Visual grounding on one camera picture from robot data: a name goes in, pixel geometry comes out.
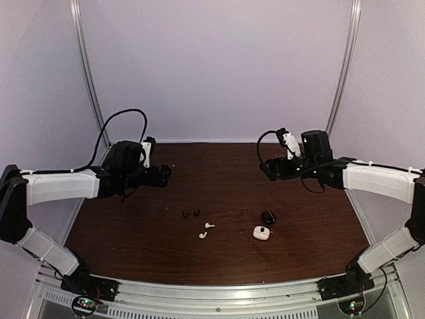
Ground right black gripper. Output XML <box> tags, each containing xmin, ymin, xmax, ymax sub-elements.
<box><xmin>260</xmin><ymin>154</ymin><xmax>319</xmax><ymax>182</ymax></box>

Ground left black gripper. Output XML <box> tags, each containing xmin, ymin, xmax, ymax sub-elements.
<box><xmin>122</xmin><ymin>163</ymin><xmax>171</xmax><ymax>189</ymax></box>

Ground black earbud charging case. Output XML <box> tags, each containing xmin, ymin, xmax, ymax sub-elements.
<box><xmin>261</xmin><ymin>211</ymin><xmax>276</xmax><ymax>225</ymax></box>

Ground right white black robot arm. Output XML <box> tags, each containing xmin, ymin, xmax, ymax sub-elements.
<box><xmin>256</xmin><ymin>128</ymin><xmax>424</xmax><ymax>294</ymax></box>

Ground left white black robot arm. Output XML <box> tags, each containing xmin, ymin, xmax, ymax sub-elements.
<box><xmin>1</xmin><ymin>138</ymin><xmax>171</xmax><ymax>295</ymax></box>

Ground white earbud charging case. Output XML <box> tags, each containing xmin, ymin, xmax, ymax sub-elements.
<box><xmin>252</xmin><ymin>226</ymin><xmax>270</xmax><ymax>241</ymax></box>

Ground left circuit board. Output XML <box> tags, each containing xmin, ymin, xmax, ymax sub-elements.
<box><xmin>71</xmin><ymin>296</ymin><xmax>98</xmax><ymax>317</ymax></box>

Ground circuit board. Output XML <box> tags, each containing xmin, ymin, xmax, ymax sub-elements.
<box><xmin>338</xmin><ymin>298</ymin><xmax>365</xmax><ymax>316</ymax></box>
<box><xmin>71</xmin><ymin>296</ymin><xmax>98</xmax><ymax>317</ymax></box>

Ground right circuit board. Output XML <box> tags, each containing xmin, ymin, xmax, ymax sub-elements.
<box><xmin>338</xmin><ymin>298</ymin><xmax>365</xmax><ymax>316</ymax></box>

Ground right black braided cable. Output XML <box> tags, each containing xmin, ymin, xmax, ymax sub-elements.
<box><xmin>256</xmin><ymin>129</ymin><xmax>283</xmax><ymax>173</ymax></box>

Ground black braided cable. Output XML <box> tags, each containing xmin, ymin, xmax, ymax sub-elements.
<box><xmin>35</xmin><ymin>108</ymin><xmax>149</xmax><ymax>175</ymax></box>
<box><xmin>256</xmin><ymin>129</ymin><xmax>283</xmax><ymax>173</ymax></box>

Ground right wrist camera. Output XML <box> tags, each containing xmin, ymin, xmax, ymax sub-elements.
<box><xmin>276</xmin><ymin>128</ymin><xmax>301</xmax><ymax>160</ymax></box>

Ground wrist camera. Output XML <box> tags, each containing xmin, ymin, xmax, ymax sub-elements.
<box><xmin>276</xmin><ymin>128</ymin><xmax>301</xmax><ymax>160</ymax></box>
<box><xmin>139</xmin><ymin>136</ymin><xmax>156</xmax><ymax>168</ymax></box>

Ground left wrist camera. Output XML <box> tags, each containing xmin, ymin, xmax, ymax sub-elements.
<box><xmin>139</xmin><ymin>136</ymin><xmax>156</xmax><ymax>168</ymax></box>

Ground left black braided cable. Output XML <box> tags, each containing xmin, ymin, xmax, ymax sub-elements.
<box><xmin>35</xmin><ymin>108</ymin><xmax>149</xmax><ymax>175</ymax></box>

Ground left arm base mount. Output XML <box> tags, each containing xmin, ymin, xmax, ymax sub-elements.
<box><xmin>60</xmin><ymin>273</ymin><xmax>118</xmax><ymax>302</ymax></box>

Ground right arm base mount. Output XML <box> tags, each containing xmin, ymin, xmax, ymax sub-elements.
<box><xmin>317</xmin><ymin>272</ymin><xmax>375</xmax><ymax>300</ymax></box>

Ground aluminium front rail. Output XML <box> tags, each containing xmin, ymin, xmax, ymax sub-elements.
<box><xmin>33</xmin><ymin>262</ymin><xmax>409</xmax><ymax>319</ymax></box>

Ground right aluminium frame post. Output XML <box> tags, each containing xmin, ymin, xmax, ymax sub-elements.
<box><xmin>326</xmin><ymin>0</ymin><xmax>362</xmax><ymax>136</ymax></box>

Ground aluminium frame post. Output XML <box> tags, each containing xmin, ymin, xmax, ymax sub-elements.
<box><xmin>69</xmin><ymin>0</ymin><xmax>105</xmax><ymax>132</ymax></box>
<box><xmin>326</xmin><ymin>0</ymin><xmax>362</xmax><ymax>136</ymax></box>

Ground left aluminium frame post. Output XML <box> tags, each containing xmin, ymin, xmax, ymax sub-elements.
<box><xmin>69</xmin><ymin>0</ymin><xmax>105</xmax><ymax>132</ymax></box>

